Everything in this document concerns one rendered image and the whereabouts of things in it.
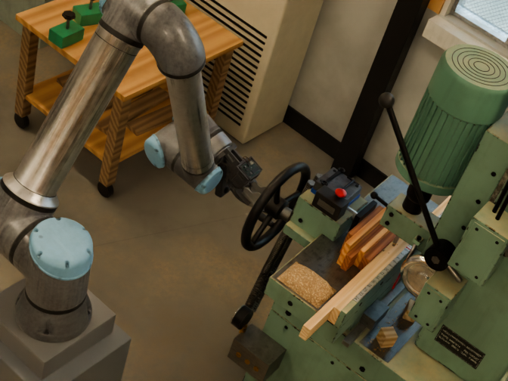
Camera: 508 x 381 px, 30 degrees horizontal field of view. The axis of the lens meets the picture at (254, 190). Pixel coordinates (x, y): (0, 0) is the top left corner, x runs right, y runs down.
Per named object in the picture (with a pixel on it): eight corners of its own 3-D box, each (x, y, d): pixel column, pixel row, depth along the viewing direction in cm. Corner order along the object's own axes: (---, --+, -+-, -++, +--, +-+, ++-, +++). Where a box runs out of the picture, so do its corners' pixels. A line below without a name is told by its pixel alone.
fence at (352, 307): (449, 212, 263) (456, 197, 259) (454, 215, 262) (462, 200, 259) (333, 325, 222) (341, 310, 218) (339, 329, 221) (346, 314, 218)
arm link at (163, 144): (168, 159, 259) (200, 135, 265) (139, 134, 263) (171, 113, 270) (167, 180, 266) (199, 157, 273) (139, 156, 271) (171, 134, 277)
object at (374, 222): (376, 226, 251) (385, 205, 246) (381, 229, 250) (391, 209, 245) (336, 262, 237) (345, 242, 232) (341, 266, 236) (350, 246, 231)
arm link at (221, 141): (194, 156, 274) (215, 142, 280) (205, 168, 273) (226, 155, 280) (208, 139, 267) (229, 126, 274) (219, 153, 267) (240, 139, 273)
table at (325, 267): (358, 170, 276) (365, 154, 272) (446, 229, 266) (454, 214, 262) (233, 271, 235) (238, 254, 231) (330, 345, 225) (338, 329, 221)
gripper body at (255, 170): (249, 182, 266) (221, 150, 267) (234, 196, 272) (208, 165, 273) (264, 171, 271) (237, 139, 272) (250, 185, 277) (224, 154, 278)
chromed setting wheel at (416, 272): (396, 277, 230) (414, 242, 222) (439, 307, 226) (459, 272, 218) (390, 283, 228) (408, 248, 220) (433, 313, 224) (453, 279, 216)
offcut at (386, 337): (380, 348, 233) (385, 338, 231) (376, 337, 236) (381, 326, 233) (392, 346, 235) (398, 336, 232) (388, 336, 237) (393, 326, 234)
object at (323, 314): (413, 226, 255) (419, 215, 252) (419, 230, 254) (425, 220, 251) (298, 336, 217) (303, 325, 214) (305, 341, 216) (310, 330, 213)
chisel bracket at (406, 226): (390, 215, 242) (401, 191, 237) (435, 246, 238) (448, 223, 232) (375, 228, 237) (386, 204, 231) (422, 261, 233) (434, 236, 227)
